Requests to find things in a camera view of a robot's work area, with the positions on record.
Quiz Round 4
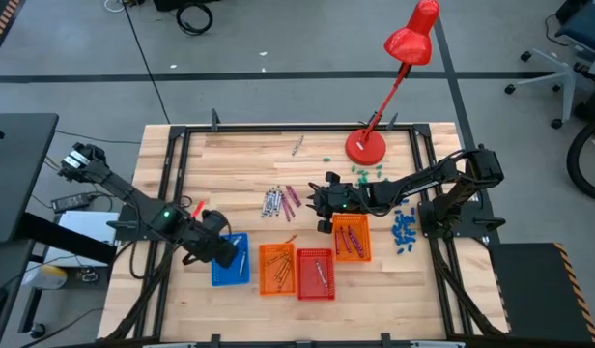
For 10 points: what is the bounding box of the black vacuum hose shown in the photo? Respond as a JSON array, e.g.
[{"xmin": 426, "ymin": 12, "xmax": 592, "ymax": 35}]
[{"xmin": 566, "ymin": 120, "xmax": 595, "ymax": 204}]

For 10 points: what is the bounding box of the red desk lamp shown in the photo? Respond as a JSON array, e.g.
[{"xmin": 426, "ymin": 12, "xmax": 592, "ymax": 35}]
[{"xmin": 344, "ymin": 0, "xmax": 441, "ymax": 167}]

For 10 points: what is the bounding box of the black power adapter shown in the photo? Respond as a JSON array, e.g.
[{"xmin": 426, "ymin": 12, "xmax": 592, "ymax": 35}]
[{"xmin": 50, "ymin": 191, "xmax": 95, "ymax": 215}]

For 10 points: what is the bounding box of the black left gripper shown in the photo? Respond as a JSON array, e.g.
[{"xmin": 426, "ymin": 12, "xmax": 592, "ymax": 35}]
[{"xmin": 181, "ymin": 207, "xmax": 241, "ymax": 270}]

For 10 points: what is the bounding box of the hazard-striped floor mat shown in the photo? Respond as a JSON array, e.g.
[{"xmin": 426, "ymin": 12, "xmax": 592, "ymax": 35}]
[{"xmin": 0, "ymin": 0, "xmax": 21, "ymax": 55}]

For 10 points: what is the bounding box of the black side desk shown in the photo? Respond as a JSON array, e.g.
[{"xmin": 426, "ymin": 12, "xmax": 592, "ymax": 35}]
[{"xmin": 0, "ymin": 113, "xmax": 61, "ymax": 245}]

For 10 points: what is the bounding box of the office chair blue seat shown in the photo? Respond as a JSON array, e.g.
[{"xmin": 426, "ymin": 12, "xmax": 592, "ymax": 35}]
[{"xmin": 503, "ymin": 0, "xmax": 595, "ymax": 131}]

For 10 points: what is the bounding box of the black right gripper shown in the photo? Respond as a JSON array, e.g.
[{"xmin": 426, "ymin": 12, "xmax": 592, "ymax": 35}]
[{"xmin": 306, "ymin": 170, "xmax": 374, "ymax": 236}]

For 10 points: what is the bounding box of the black hazard-striped platform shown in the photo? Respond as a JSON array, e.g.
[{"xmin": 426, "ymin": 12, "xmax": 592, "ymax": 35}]
[{"xmin": 487, "ymin": 241, "xmax": 595, "ymax": 345}]

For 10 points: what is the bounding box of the yellow white object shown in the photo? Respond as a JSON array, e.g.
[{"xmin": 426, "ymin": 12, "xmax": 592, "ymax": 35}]
[{"xmin": 21, "ymin": 264, "xmax": 70, "ymax": 291}]

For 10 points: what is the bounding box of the long black floor cable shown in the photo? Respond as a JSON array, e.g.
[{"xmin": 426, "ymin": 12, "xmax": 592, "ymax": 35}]
[{"xmin": 122, "ymin": 0, "xmax": 172, "ymax": 126}]

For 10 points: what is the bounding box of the orange black vacuum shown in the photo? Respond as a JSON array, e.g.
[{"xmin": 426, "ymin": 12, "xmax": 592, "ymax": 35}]
[{"xmin": 573, "ymin": 81, "xmax": 595, "ymax": 130}]

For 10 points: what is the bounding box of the black box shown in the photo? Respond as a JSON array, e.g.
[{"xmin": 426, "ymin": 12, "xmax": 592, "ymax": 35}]
[{"xmin": 152, "ymin": 0, "xmax": 222, "ymax": 13}]

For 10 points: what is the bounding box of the coiled black cable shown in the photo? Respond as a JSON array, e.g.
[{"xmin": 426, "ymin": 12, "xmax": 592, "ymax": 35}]
[{"xmin": 175, "ymin": 2, "xmax": 214, "ymax": 37}]

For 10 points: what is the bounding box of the blue plastic basket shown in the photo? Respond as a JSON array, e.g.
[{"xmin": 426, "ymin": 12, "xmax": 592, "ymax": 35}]
[{"xmin": 211, "ymin": 232, "xmax": 251, "ymax": 288}]

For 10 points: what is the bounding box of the orange plastic basket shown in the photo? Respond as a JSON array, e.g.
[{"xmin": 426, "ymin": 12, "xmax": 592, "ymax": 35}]
[
  {"xmin": 331, "ymin": 213, "xmax": 373, "ymax": 264},
  {"xmin": 258, "ymin": 242, "xmax": 298, "ymax": 298}
]

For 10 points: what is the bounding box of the red plastic basket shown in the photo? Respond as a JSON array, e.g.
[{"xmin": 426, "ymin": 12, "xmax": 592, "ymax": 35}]
[{"xmin": 296, "ymin": 247, "xmax": 337, "ymax": 303}]

